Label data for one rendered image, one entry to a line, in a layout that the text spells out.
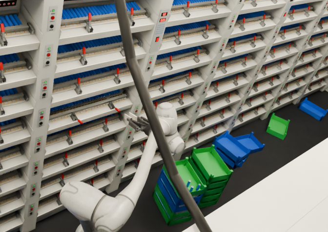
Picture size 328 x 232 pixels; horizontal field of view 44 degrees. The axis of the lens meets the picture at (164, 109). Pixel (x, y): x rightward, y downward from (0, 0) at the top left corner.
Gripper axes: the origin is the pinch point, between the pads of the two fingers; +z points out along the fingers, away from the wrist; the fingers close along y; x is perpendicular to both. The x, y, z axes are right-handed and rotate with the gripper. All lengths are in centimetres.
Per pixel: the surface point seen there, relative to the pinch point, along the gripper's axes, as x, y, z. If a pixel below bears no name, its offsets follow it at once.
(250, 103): -52, 183, 32
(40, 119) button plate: 8, -50, 14
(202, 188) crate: -66, 56, -20
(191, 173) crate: -65, 62, -3
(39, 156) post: -20, -48, 21
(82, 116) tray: -1.5, -21.1, 18.0
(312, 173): 47, -36, -123
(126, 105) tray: -2.1, 10.7, 16.6
